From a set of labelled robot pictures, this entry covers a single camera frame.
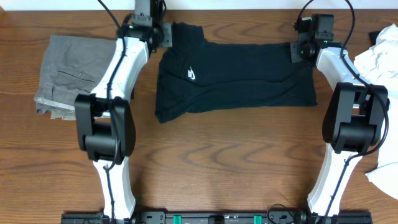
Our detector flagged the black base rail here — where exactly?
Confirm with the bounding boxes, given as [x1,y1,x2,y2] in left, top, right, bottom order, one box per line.
[60,210,373,224]

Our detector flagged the folded grey shorts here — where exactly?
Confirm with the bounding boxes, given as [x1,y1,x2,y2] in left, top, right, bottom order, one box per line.
[34,35,116,121]

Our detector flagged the black garment under white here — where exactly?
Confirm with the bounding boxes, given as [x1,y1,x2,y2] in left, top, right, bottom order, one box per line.
[368,31,380,46]

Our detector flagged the white crumpled garment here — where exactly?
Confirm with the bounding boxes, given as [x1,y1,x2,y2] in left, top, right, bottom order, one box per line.
[353,24,398,200]

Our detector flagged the black Nike t-shirt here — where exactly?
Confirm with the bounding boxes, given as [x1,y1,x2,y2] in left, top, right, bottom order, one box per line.
[155,23,317,123]

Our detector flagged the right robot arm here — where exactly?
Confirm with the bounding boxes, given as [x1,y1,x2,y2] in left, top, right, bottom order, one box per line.
[290,14,389,223]

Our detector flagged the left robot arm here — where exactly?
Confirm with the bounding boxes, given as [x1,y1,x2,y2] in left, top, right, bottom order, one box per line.
[61,0,172,223]

